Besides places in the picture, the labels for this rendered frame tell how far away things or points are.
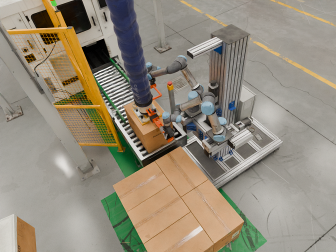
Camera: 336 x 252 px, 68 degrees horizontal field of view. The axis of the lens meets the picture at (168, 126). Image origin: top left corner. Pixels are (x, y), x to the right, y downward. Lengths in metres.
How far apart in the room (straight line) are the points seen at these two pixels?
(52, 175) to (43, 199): 0.38
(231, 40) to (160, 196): 1.83
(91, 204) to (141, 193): 1.00
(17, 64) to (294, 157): 3.65
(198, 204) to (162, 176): 0.56
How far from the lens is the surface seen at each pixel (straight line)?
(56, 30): 2.87
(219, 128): 2.48
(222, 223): 2.86
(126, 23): 2.38
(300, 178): 3.93
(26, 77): 2.86
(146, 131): 3.01
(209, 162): 3.56
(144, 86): 2.79
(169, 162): 3.19
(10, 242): 2.84
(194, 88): 2.96
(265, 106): 4.66
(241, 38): 2.37
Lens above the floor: 3.23
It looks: 49 degrees down
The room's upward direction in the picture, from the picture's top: 9 degrees counter-clockwise
